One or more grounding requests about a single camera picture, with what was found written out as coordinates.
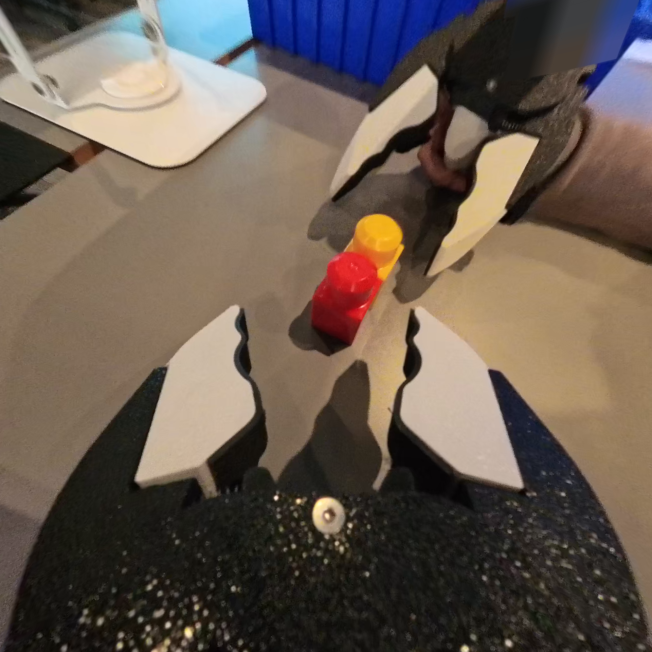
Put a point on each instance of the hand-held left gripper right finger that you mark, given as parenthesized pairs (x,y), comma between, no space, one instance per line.
(453,407)

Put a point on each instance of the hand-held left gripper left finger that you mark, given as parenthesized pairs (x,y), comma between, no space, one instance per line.
(198,407)

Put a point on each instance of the red single-stud block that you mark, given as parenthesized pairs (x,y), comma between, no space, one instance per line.
(339,310)

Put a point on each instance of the person's right forearm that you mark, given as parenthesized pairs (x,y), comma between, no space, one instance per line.
(611,178)

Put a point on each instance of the yellow single-stud block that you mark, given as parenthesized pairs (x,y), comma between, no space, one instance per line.
(379,239)

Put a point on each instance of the white stand base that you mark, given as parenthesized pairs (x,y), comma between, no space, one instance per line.
(203,117)

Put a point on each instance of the blue plastic bin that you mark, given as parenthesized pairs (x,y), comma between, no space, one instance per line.
(316,35)

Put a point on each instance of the person's right hand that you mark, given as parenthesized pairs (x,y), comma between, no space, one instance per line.
(438,163)

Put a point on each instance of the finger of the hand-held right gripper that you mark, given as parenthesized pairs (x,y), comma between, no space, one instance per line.
(496,188)
(387,122)

